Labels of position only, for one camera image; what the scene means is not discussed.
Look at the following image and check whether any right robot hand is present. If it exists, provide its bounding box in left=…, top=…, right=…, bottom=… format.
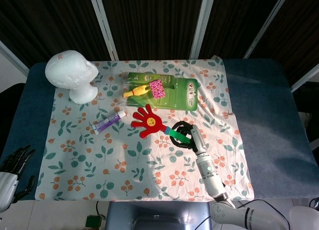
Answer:
left=170, top=120, right=208, bottom=155

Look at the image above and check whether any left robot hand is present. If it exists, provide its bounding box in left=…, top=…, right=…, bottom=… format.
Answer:
left=0, top=144, right=36, bottom=213

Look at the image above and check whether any red hand-shaped clapper green handle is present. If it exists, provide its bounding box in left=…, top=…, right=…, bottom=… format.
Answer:
left=131, top=104, right=191, bottom=145

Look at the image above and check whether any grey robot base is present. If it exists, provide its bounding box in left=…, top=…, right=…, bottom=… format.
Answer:
left=106, top=201, right=213, bottom=230

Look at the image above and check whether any green blister card package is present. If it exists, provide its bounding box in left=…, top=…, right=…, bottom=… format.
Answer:
left=122, top=71, right=199, bottom=111

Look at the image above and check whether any pink patterned square pad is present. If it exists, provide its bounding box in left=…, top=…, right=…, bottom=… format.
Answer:
left=149, top=79, right=166, bottom=100

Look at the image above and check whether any blue table cover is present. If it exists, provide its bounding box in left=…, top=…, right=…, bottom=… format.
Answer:
left=0, top=58, right=319, bottom=201

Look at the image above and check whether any yellow rubber chicken toy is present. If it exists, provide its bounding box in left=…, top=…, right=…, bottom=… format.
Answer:
left=122, top=84, right=153, bottom=99

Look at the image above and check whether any floral fruit print tablecloth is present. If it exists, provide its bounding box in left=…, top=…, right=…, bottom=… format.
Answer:
left=34, top=56, right=255, bottom=201

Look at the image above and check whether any purple tube white cap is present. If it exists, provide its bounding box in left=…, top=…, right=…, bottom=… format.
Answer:
left=91, top=109, right=127, bottom=135

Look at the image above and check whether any small green box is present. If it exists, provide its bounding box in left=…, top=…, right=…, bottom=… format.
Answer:
left=85, top=215, right=102, bottom=228

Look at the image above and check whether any white foam mannequin head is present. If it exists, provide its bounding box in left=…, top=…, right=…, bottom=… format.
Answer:
left=44, top=49, right=99, bottom=105

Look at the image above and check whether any white frame post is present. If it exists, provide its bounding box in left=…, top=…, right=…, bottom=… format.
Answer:
left=243, top=0, right=292, bottom=59
left=291, top=64, right=319, bottom=93
left=0, top=40, right=30, bottom=76
left=188, top=0, right=217, bottom=60
left=87, top=0, right=119, bottom=61

